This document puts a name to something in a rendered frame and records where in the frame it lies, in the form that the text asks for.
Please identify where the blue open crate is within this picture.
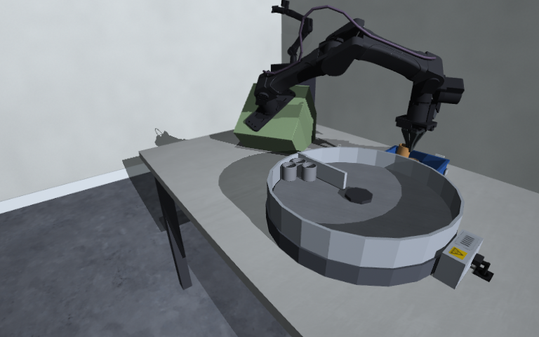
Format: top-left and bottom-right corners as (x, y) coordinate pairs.
(385, 145), (450, 175)

